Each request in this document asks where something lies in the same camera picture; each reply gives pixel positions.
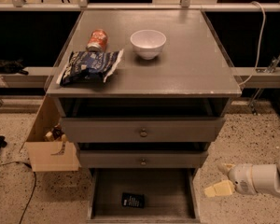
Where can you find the grey middle drawer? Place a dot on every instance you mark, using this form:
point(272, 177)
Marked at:
point(142, 159)

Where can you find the black object on rail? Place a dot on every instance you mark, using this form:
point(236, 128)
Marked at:
point(12, 67)

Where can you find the grey open bottom drawer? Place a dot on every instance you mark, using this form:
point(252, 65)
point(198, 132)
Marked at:
point(169, 197)

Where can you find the white bowl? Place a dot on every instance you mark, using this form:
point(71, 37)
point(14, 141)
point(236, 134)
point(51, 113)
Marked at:
point(148, 44)

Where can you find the grey top drawer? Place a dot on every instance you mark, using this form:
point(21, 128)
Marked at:
point(121, 130)

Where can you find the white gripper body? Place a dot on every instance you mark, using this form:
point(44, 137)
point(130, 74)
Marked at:
point(241, 178)

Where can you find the blue chip bag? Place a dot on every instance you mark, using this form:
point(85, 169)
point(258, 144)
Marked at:
point(88, 65)

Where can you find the grey drawer cabinet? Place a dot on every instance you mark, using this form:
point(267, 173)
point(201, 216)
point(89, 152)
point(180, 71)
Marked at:
point(165, 103)

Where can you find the orange soda can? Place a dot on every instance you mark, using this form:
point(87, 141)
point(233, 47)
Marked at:
point(98, 41)

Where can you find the items inside cardboard box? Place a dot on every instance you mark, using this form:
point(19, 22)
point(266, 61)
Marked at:
point(56, 133)

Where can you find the cardboard box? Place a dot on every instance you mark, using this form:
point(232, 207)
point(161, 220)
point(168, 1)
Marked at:
point(49, 152)

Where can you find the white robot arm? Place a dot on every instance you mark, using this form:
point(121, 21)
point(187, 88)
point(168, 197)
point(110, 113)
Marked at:
point(266, 178)

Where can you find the dark blue rxbar wrapper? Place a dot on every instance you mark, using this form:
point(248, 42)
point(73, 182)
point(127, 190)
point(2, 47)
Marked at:
point(132, 200)

